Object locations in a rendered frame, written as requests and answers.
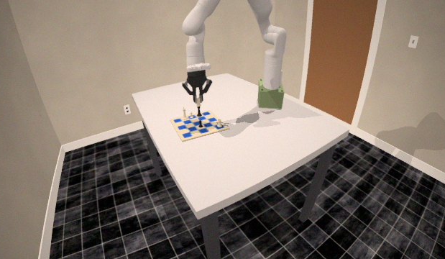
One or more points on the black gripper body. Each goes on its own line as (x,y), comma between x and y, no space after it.
(196,76)

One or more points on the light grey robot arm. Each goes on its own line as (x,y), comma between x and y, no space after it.
(194,26)

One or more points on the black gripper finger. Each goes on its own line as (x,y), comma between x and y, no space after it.
(185,86)
(201,90)

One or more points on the blue and cream chessboard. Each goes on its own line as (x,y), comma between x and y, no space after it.
(189,129)

